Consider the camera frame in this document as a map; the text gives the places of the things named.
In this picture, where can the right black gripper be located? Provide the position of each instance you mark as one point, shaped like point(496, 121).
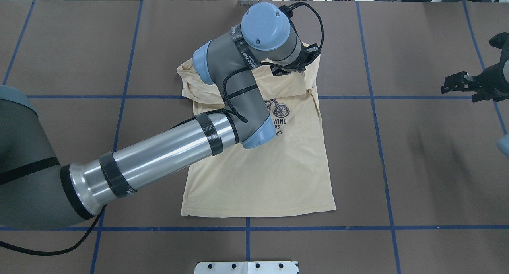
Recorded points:
point(495, 77)

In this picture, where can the cream long-sleeve printed shirt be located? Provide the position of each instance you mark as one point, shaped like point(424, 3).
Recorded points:
point(287, 176)

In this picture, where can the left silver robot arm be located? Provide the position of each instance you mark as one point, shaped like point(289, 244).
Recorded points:
point(39, 193)

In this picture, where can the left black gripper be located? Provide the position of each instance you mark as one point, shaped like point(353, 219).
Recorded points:
point(279, 70)

